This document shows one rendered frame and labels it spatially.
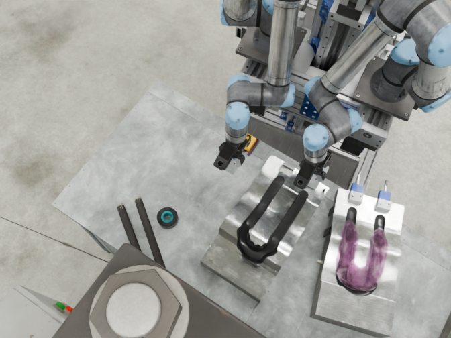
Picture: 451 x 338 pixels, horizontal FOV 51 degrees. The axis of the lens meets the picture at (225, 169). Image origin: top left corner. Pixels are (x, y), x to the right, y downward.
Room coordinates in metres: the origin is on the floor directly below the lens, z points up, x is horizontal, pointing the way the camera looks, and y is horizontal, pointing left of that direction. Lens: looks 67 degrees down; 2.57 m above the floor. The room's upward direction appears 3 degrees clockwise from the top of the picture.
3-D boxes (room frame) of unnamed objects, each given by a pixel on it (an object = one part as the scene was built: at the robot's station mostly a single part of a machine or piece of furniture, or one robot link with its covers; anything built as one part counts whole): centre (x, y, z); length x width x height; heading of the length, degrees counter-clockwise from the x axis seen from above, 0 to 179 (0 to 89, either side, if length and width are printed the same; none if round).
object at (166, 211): (0.53, 0.22, 0.82); 0.08 x 0.08 x 0.04
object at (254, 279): (0.51, -0.16, 0.87); 0.50 x 0.26 x 0.14; 149
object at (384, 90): (1.03, -0.62, 1.09); 0.15 x 0.15 x 0.10
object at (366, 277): (0.40, -0.51, 0.90); 0.26 x 0.18 x 0.08; 166
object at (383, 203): (0.65, -0.62, 0.86); 0.13 x 0.05 x 0.05; 166
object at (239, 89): (0.84, -0.05, 1.25); 0.11 x 0.11 x 0.08; 0
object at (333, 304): (0.40, -0.51, 0.86); 0.50 x 0.26 x 0.11; 166
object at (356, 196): (0.68, -0.52, 0.86); 0.13 x 0.05 x 0.05; 166
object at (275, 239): (0.52, -0.18, 0.92); 0.35 x 0.16 x 0.09; 149
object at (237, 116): (0.74, -0.03, 1.25); 0.09 x 0.08 x 0.11; 0
